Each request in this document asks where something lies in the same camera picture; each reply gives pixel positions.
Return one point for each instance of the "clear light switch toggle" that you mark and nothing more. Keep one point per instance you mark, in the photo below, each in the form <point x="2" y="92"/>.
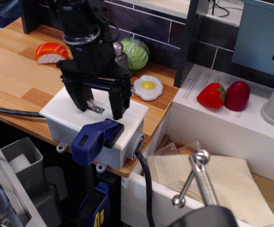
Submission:
<point x="92" y="105"/>

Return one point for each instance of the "fried egg toy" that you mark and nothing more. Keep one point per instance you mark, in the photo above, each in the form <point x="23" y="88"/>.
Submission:
<point x="148" y="88"/>

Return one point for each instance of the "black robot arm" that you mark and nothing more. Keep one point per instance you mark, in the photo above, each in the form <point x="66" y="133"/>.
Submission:
<point x="82" y="19"/>

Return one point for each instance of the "orange snack packet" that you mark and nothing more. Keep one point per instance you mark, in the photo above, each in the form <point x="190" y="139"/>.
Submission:
<point x="171" y="149"/>

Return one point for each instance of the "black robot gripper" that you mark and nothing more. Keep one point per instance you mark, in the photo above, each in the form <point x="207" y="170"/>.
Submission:
<point x="93" y="66"/>

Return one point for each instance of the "grey salt shaker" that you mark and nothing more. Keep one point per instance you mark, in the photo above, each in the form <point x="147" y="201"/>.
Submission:
<point x="120" y="57"/>

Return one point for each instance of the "folded cream cloth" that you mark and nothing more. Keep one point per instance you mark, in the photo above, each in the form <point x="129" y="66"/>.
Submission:
<point x="231" y="179"/>

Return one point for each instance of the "dark grey shelf post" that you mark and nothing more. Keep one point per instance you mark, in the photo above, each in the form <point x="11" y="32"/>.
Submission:
<point x="197" y="12"/>

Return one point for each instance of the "grey plastic bin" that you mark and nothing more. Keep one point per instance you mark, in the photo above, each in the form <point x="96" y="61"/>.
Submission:
<point x="27" y="163"/>

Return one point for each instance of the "dark grey left post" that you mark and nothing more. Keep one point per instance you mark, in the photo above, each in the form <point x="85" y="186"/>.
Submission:
<point x="30" y="15"/>

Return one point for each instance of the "white switch box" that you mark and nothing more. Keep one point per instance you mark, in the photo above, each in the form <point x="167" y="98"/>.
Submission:
<point x="65" y="121"/>

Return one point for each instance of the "salmon sushi toy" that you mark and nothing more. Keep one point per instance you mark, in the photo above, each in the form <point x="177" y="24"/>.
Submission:
<point x="50" y="53"/>

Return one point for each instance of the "red strawberry toy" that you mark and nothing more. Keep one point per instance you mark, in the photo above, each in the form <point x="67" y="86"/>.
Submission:
<point x="213" y="96"/>

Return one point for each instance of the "white toy sink counter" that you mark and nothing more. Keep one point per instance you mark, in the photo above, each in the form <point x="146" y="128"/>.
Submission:
<point x="242" y="135"/>

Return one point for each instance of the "light blue toy appliance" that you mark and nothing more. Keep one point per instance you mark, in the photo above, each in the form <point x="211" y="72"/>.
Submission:
<point x="254" y="46"/>

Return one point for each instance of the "blue bar clamp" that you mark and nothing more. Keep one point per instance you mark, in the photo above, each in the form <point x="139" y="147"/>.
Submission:
<point x="86" y="147"/>

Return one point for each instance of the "dark red plum toy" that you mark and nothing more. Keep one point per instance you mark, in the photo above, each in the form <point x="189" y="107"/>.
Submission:
<point x="237" y="96"/>

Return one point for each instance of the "green cabbage toy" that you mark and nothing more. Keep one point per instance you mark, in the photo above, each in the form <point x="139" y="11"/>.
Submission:
<point x="137" y="53"/>

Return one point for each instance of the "metal clamp screw handle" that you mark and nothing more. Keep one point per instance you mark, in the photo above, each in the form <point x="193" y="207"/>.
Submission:
<point x="198" y="161"/>

